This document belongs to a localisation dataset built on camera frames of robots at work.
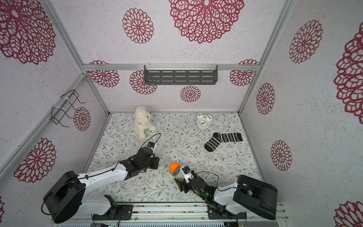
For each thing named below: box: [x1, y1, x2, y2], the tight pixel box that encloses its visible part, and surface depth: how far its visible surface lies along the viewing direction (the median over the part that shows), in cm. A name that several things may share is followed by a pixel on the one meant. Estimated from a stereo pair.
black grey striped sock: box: [204, 132, 244, 152], surface depth 105 cm
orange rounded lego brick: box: [168, 161, 181, 174], surface depth 79 cm
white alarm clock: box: [196, 113, 213, 130], surface depth 106 cm
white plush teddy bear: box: [133, 106, 157, 140], surface depth 98 cm
